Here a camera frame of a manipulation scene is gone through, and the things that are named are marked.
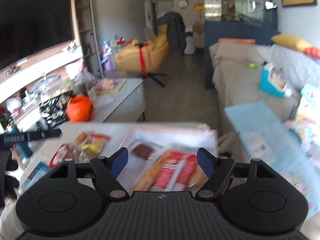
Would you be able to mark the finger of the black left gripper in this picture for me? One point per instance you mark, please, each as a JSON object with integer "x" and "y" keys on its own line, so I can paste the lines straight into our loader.
{"x": 11, "y": 139}

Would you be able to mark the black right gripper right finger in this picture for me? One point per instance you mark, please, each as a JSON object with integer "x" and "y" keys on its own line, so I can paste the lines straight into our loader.
{"x": 218, "y": 171}

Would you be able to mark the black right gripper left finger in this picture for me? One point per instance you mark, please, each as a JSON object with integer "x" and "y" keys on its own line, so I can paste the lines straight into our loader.
{"x": 106, "y": 171}

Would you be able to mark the long red biscuit pack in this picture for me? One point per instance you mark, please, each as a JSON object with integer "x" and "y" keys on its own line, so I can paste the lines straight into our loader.
{"x": 175, "y": 173}

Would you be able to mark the dark brown chocolate snack pack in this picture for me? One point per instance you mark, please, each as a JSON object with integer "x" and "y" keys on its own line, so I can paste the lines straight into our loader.
{"x": 143, "y": 151}

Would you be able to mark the red roast duck snack bag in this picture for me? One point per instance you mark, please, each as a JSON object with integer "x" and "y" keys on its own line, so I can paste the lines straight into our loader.
{"x": 65, "y": 151}

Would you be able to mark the teal water bottle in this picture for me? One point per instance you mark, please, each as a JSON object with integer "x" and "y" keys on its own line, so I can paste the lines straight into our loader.
{"x": 22, "y": 147}

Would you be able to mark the yellow red snack packet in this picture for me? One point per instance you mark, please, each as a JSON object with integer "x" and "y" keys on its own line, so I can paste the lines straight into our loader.
{"x": 95, "y": 143}

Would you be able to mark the pink cardboard box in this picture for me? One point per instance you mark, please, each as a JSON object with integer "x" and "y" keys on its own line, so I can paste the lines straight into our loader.
{"x": 162, "y": 139}

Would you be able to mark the blue snack packet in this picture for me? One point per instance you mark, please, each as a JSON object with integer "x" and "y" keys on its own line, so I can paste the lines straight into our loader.
{"x": 38, "y": 172}

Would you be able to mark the small orange sausage snack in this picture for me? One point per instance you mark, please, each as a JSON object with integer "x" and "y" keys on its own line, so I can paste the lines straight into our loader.
{"x": 79, "y": 140}

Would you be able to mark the clear wafer biscuit pack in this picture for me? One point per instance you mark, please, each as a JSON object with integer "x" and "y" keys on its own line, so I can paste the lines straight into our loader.
{"x": 145, "y": 183}

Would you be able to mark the black plum snack box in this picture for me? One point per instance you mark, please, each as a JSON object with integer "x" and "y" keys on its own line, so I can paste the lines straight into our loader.
{"x": 54, "y": 110}

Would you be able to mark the light blue book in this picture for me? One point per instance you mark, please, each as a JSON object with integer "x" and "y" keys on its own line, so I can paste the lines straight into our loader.
{"x": 264, "y": 136}

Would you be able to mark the orange pumpkin bucket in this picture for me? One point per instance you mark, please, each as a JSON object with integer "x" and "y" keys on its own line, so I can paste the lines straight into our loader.
{"x": 80, "y": 109}

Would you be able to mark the glass jar with lid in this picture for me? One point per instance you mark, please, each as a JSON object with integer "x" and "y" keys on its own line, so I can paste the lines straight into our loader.
{"x": 49, "y": 86}

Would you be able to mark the pink plush toy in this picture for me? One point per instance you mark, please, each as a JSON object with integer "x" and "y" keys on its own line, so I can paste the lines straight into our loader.
{"x": 105, "y": 85}

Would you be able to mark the beige grey sofa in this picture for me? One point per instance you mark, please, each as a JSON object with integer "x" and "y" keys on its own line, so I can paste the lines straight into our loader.
{"x": 237, "y": 84}

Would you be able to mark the blue toy case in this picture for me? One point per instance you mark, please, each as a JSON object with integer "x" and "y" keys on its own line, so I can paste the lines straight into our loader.
{"x": 274, "y": 82}

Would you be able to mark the black television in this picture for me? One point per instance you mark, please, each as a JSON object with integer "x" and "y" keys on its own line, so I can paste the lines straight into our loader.
{"x": 30, "y": 26}

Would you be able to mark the yellow armchair with red ribbon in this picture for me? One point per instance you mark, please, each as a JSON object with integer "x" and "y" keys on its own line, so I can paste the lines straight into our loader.
{"x": 146, "y": 57}

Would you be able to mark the blue cabinet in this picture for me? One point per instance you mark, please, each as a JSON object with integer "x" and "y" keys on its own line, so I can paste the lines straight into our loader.
{"x": 231, "y": 32}

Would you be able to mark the dark coat on rack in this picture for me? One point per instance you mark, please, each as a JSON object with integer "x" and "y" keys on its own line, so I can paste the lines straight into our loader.
{"x": 175, "y": 30}

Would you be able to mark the yellow cushion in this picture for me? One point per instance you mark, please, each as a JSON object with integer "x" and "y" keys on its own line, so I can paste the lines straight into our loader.
{"x": 292, "y": 42}

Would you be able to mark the glass fish tank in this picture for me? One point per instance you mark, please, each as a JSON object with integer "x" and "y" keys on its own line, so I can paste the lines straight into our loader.
{"x": 249, "y": 12}

